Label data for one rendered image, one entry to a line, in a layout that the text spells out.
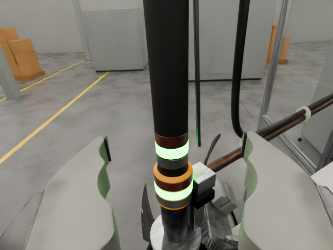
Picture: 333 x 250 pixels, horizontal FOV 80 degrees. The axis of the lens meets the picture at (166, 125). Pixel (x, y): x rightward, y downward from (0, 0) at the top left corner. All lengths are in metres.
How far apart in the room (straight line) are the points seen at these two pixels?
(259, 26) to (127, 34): 4.02
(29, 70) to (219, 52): 6.18
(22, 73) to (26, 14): 6.85
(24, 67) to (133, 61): 3.60
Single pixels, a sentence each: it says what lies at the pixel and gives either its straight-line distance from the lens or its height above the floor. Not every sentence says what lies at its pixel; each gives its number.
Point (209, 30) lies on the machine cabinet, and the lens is 5.70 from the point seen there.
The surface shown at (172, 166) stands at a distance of 0.20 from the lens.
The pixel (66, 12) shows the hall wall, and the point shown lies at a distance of 13.74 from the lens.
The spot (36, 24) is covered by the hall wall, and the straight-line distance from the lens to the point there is 14.69.
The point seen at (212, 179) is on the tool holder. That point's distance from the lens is 0.26.
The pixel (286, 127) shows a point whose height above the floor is 1.55.
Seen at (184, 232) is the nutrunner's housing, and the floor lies 1.48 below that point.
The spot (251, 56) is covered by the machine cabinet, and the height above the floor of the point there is 0.65.
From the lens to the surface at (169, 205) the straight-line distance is 0.24.
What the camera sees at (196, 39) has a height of 1.71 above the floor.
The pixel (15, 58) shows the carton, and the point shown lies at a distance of 8.51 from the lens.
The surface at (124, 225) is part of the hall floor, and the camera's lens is 2.16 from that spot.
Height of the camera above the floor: 1.73
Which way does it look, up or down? 29 degrees down
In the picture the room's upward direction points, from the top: 3 degrees counter-clockwise
